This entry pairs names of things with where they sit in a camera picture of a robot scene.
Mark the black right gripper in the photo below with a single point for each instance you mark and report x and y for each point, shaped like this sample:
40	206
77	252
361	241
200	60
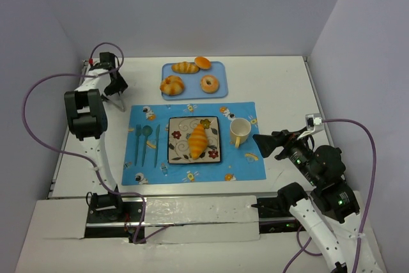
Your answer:
282	144

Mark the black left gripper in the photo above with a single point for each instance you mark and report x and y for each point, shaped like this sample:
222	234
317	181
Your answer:
115	82

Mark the metal serving tongs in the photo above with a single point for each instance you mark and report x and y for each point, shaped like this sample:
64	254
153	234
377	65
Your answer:
116	101

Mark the long striped croissant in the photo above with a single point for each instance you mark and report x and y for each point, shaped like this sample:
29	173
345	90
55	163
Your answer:
197	141

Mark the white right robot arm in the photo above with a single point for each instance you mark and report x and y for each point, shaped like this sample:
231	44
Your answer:
330	213

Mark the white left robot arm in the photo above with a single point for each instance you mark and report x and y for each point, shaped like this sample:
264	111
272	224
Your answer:
87	121

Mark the round twisted bread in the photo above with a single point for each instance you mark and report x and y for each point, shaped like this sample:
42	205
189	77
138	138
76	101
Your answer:
172	85

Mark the yellow mug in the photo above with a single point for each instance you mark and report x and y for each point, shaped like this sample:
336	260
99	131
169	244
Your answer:
240	130

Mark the teal plastic fork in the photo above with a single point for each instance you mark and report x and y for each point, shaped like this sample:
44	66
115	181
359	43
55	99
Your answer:
138	132

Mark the upper striped croissant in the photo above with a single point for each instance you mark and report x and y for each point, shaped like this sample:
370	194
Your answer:
185	68

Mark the blue plastic tray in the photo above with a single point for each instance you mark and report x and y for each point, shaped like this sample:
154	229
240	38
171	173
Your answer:
192	82

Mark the teal plastic spoon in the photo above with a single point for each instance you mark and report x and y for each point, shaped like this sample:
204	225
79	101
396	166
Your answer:
146	132

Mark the teal plastic knife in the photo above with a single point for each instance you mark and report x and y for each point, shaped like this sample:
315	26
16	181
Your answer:
157	133

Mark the sugared orange donut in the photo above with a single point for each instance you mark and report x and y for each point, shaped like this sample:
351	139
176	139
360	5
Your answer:
209	84

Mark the square floral plate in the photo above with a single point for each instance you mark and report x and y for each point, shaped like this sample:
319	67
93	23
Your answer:
180	129

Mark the round orange bun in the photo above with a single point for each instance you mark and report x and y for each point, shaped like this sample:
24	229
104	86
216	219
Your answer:
203	63

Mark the blue cartoon placemat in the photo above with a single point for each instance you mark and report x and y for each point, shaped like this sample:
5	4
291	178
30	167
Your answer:
243	163

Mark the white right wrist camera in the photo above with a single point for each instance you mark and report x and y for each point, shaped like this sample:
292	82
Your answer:
314	124

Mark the metal rail with white cover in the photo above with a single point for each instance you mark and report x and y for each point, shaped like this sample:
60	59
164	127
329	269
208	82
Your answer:
186	220

